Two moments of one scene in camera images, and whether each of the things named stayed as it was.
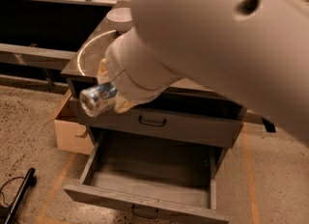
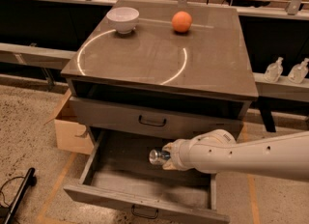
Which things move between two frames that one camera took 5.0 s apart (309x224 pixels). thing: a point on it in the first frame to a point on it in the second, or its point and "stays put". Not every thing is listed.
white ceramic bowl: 120,19 stays put
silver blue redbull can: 96,99 to 158,156
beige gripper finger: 122,105 to 169,165
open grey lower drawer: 152,172 stays put
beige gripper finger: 102,73 to 170,147
